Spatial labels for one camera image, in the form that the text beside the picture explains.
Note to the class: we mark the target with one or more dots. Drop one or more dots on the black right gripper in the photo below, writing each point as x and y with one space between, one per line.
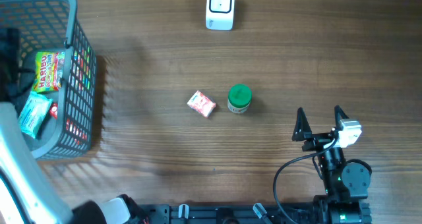
302 131

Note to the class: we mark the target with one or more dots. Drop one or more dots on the green lid jar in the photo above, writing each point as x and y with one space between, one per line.
239 98

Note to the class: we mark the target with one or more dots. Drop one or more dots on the red white small box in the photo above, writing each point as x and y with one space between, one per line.
201 104

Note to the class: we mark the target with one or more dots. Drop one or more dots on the Haribo gummy worms bag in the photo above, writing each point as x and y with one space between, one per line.
49 71

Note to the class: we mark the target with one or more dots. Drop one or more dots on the teal wet wipes pack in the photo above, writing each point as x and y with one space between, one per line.
33 113

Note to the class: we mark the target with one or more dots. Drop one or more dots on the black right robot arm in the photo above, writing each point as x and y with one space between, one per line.
346 182

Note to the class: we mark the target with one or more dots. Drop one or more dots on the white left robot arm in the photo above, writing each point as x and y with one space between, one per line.
26 194

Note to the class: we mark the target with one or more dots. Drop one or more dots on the white barcode scanner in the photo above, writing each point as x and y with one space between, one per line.
220 14

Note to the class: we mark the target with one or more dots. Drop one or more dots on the small red packet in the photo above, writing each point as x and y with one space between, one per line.
53 110

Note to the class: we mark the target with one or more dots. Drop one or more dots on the grey plastic shopping basket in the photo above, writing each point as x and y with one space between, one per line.
52 25

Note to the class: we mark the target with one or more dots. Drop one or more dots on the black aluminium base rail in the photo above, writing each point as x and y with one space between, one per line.
295 213

